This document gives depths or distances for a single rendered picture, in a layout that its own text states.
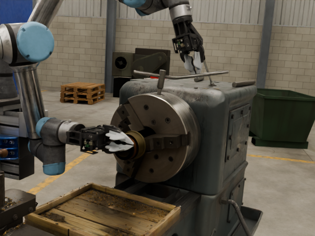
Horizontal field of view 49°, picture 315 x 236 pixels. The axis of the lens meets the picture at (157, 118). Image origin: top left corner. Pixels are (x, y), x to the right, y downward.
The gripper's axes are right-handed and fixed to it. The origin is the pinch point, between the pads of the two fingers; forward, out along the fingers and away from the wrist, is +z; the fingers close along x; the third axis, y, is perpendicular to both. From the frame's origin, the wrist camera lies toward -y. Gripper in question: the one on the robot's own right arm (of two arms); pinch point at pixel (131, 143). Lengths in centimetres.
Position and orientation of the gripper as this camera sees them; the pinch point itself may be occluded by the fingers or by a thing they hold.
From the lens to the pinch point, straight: 105.0
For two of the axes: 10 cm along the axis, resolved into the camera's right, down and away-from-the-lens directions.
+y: -4.9, 1.3, -8.6
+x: 0.6, -9.8, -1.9
